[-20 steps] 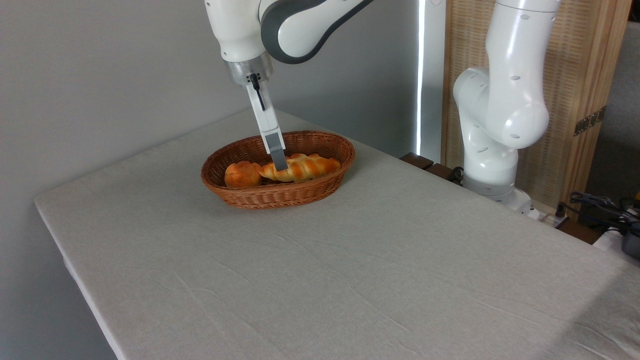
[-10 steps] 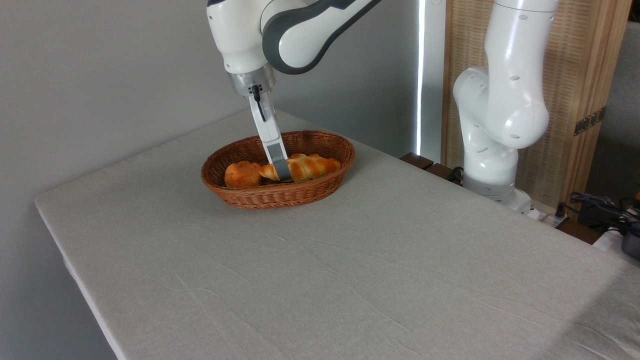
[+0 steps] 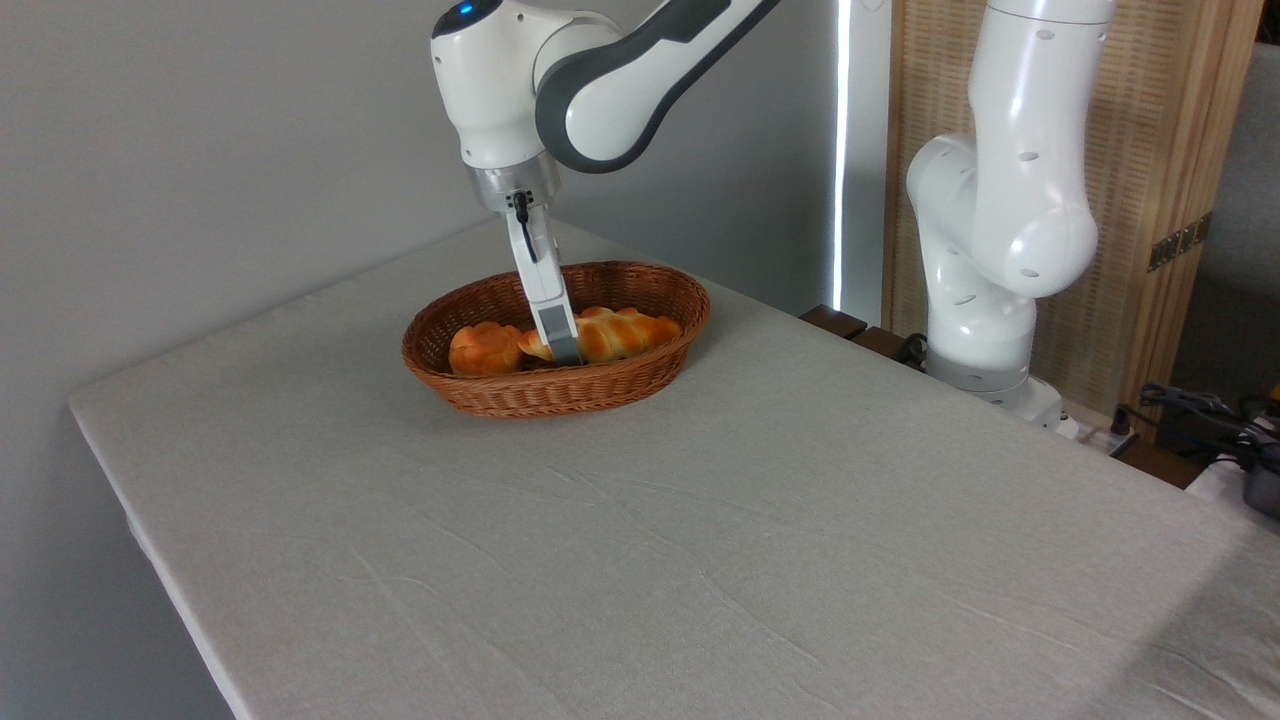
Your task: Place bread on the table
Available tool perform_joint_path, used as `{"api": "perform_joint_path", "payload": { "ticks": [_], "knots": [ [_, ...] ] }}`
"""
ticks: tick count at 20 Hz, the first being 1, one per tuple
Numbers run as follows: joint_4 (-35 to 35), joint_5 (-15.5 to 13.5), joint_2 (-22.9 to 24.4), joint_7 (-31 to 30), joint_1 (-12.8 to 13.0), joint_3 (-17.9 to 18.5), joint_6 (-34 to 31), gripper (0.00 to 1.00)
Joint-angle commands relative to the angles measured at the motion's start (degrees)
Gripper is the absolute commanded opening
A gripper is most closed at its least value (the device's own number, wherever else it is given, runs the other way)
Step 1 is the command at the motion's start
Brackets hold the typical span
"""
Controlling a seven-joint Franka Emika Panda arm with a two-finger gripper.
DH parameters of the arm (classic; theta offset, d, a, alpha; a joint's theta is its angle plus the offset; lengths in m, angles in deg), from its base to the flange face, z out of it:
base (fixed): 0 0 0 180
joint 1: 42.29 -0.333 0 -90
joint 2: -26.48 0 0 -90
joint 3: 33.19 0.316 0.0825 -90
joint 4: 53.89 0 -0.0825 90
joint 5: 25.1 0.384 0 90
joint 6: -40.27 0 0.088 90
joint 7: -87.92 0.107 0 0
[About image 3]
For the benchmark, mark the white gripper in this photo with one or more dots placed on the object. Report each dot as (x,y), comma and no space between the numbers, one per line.
(540,260)

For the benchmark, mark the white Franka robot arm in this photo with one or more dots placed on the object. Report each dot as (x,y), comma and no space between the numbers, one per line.
(1010,200)

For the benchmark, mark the long twisted bread roll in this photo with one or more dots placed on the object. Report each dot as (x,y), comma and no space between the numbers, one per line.
(620,335)

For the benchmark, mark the round golden bread bun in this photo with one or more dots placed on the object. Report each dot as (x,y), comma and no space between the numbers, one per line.
(485,350)

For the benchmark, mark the brown oval wicker basket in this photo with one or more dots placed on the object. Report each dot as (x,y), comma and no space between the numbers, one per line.
(560,390)

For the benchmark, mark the light grey tablecloth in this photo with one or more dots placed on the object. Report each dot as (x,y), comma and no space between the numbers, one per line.
(650,540)

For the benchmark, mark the dark brown wooden block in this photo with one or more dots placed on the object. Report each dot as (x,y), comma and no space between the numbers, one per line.
(833,321)
(880,343)

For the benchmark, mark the white power strip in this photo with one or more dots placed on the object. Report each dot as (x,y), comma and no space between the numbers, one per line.
(1090,430)

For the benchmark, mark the dark metal screen hinge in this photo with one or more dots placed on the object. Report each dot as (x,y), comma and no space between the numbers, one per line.
(1180,242)

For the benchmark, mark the dark grey device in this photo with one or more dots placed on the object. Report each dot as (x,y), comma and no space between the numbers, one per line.
(1262,490)

